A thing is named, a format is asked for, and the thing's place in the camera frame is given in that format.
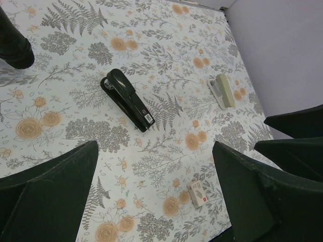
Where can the floral patterned table mat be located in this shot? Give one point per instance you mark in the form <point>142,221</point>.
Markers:
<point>166,50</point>

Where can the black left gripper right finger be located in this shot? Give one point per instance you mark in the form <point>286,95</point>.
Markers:
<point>265,203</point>

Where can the small staple box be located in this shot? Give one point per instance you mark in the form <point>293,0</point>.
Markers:
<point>197,193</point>

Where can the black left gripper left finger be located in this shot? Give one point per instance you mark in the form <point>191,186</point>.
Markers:
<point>46,202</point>

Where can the black stapler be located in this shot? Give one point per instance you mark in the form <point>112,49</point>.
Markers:
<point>121,91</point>

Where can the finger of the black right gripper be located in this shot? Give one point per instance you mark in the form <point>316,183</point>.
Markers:
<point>300,157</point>
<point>300,124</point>

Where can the beige stapler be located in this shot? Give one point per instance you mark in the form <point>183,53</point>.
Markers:
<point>220,88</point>

